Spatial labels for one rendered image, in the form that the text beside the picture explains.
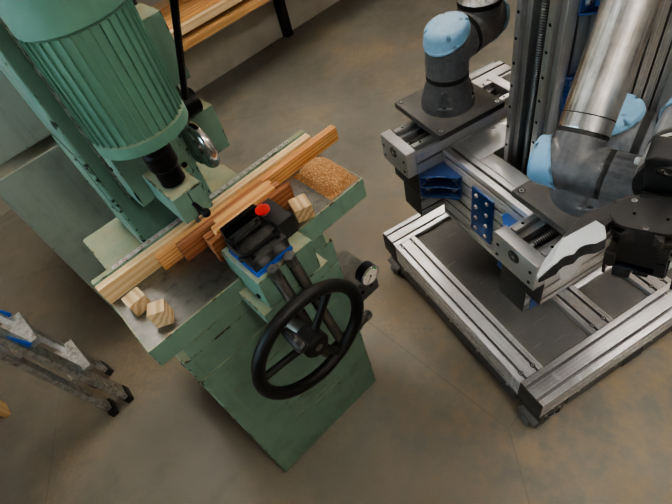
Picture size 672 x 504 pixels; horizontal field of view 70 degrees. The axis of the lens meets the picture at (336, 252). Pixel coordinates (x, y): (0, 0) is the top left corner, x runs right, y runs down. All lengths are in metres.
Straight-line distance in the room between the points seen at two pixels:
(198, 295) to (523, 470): 1.15
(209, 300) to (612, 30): 0.82
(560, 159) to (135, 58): 0.66
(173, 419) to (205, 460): 0.22
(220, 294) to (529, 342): 1.02
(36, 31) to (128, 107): 0.15
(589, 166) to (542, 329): 0.98
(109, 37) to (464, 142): 1.00
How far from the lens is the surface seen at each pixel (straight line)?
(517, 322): 1.70
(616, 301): 1.81
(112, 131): 0.89
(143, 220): 1.28
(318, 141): 1.23
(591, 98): 0.80
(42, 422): 2.36
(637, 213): 0.59
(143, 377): 2.19
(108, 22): 0.83
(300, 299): 0.89
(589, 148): 0.79
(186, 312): 1.03
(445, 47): 1.34
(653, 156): 0.54
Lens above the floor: 1.66
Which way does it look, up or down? 49 degrees down
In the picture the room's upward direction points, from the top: 17 degrees counter-clockwise
